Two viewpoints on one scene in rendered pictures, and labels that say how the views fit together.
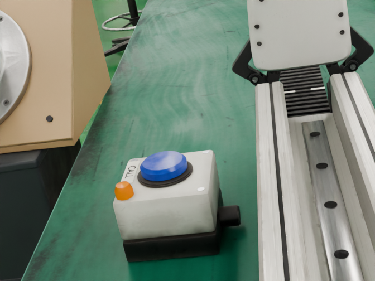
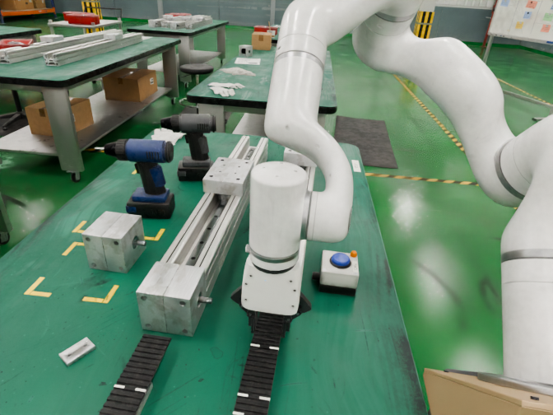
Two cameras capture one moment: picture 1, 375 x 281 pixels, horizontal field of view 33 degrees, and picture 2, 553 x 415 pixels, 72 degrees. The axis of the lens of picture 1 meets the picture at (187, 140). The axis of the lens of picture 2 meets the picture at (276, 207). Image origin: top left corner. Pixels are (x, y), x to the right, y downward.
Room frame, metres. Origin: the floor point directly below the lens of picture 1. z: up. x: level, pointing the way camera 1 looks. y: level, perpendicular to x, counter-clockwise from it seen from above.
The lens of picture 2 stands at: (1.14, -0.17, 1.35)
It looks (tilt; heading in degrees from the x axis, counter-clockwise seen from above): 30 degrees down; 176
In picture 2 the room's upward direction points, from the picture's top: 4 degrees clockwise
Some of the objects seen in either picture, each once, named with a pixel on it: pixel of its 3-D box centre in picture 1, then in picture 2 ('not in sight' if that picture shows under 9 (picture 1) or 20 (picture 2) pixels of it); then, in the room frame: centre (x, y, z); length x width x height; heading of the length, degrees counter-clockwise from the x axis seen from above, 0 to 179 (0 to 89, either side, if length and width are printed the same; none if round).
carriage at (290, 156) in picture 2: not in sight; (302, 155); (-0.07, -0.02, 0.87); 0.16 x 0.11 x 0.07; 170
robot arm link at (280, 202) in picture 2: not in sight; (279, 207); (0.63, -0.13, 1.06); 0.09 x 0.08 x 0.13; 80
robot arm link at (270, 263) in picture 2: not in sight; (272, 249); (0.63, -0.14, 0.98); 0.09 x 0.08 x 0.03; 80
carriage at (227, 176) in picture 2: not in sight; (230, 179); (0.15, -0.24, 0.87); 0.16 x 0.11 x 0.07; 170
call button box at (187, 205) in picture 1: (181, 201); (334, 271); (0.48, 0.02, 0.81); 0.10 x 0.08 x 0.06; 80
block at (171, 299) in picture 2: not in sight; (179, 298); (0.59, -0.31, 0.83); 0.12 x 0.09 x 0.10; 80
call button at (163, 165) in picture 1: (164, 169); (340, 260); (0.48, 0.02, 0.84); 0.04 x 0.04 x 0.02
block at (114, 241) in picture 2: not in sight; (120, 242); (0.41, -0.48, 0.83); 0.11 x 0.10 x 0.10; 80
